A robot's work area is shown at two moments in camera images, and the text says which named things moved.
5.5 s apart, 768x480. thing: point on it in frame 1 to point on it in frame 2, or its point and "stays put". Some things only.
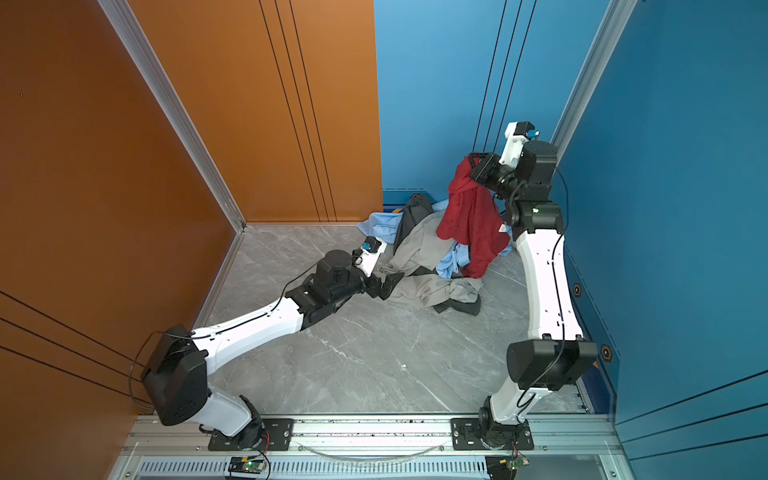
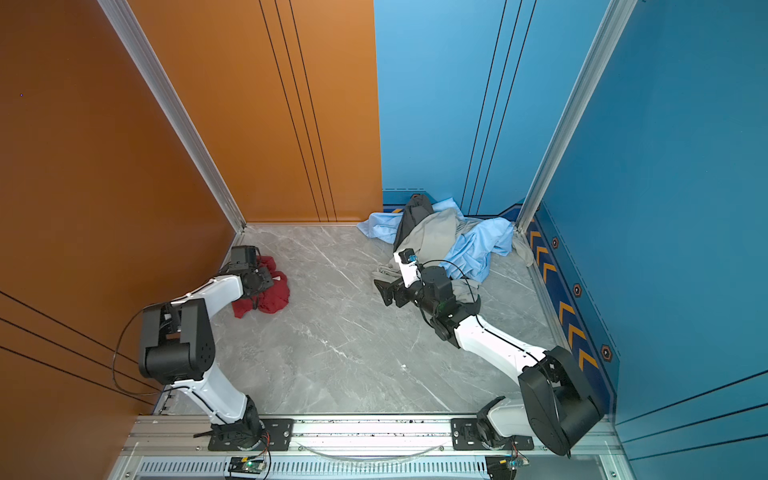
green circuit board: x=246 y=464 stays put
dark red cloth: x=470 y=217 to x=271 y=300
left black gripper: x=387 y=286 to x=268 y=281
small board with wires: x=504 y=467 stays put
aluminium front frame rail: x=177 y=448 stays put
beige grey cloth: x=417 y=251 stays put
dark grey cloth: x=414 y=211 stays put
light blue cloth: x=384 y=226 stays put
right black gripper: x=481 y=174 to x=388 y=294
